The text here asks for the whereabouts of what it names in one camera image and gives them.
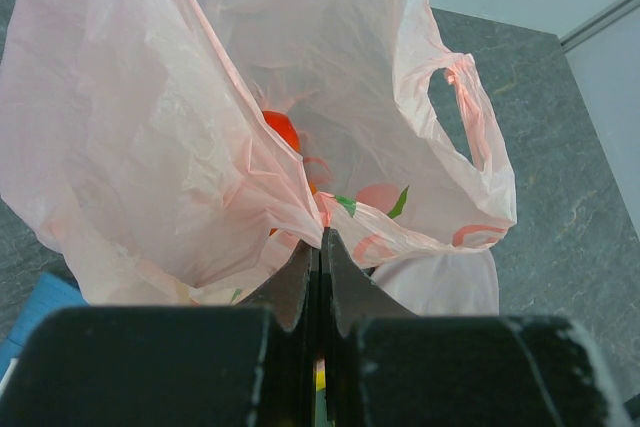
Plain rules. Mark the mauve folded cloth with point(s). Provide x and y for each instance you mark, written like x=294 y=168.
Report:
x=443 y=285

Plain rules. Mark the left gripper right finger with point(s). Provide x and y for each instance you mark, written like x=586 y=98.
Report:
x=386 y=366

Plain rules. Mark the yellow banana bunch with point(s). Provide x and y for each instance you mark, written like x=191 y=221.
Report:
x=320 y=375

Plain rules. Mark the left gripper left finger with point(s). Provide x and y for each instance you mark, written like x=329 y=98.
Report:
x=250 y=364

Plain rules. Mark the red-yellow apple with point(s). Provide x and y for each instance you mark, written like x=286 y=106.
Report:
x=282 y=125

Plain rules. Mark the pink plastic bag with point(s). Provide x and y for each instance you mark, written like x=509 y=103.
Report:
x=133 y=141

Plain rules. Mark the right aluminium frame post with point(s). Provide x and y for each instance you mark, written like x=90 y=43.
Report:
x=597 y=23

